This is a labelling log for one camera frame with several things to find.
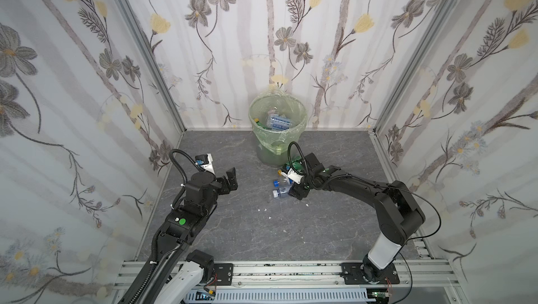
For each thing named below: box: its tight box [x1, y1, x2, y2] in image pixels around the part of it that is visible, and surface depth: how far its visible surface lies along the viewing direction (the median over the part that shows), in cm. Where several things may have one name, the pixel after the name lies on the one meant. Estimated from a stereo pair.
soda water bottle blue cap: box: [266, 110, 293, 131], surface depth 92 cm
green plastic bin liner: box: [247, 87, 308, 155], surface depth 97 cm
